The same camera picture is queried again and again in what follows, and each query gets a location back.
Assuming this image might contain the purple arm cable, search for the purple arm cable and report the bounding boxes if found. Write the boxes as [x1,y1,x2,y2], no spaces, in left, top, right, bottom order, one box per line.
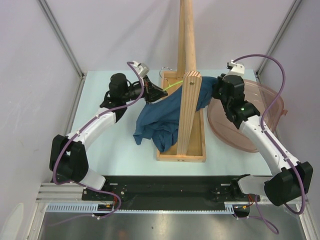
[233,53,307,235]
[51,61,146,187]

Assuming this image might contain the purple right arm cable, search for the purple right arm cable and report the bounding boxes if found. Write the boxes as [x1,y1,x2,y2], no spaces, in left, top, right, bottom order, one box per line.
[233,53,307,235]

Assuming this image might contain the left aluminium frame post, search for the left aluminium frame post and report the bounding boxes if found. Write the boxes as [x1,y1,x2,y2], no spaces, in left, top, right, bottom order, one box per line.
[34,0,86,78]

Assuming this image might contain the green hanger with metal hook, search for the green hanger with metal hook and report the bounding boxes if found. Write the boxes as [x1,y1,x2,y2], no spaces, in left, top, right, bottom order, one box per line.
[158,66,183,91]

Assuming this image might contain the pink translucent plastic bowl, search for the pink translucent plastic bowl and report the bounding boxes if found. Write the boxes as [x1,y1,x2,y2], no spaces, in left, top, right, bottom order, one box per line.
[207,79,287,153]

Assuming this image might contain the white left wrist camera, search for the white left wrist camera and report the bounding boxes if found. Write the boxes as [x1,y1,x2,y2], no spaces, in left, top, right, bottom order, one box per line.
[133,61,150,79]

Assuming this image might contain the wooden rack with tray base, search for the wooden rack with tray base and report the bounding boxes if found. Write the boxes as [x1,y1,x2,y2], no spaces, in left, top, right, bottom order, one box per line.
[156,0,206,163]

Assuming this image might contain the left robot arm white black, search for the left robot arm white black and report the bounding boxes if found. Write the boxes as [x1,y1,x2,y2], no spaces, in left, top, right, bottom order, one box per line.
[49,73,168,200]

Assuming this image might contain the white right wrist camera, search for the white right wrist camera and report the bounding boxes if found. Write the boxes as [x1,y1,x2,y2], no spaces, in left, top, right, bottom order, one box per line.
[226,60,245,77]

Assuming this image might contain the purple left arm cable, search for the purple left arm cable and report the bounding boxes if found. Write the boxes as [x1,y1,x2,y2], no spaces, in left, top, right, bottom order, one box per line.
[51,61,146,187]

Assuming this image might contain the grey slotted cable duct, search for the grey slotted cable duct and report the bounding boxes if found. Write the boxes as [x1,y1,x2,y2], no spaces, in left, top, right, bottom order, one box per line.
[46,201,251,216]

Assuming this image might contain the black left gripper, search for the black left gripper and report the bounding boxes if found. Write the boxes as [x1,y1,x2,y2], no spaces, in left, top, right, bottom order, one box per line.
[121,75,167,105]

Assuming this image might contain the dark blue t shirt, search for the dark blue t shirt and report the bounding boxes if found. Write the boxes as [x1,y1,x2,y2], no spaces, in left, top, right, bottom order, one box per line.
[132,76,222,153]

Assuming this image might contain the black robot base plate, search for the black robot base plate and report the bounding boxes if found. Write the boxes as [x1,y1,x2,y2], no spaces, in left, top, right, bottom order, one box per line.
[81,175,255,211]

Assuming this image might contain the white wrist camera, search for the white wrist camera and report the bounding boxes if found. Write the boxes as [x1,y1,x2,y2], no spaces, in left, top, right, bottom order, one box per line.
[133,61,150,79]
[226,60,245,77]

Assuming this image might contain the right aluminium frame post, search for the right aluminium frame post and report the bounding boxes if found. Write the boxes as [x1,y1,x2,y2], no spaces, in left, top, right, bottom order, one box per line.
[255,0,304,80]

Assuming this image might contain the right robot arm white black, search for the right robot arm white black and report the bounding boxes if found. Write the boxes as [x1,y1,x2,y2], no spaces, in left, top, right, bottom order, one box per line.
[212,74,313,206]

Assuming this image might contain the aluminium frame post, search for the aluminium frame post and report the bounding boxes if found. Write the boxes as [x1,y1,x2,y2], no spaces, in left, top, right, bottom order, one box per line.
[255,0,304,80]
[34,0,86,78]

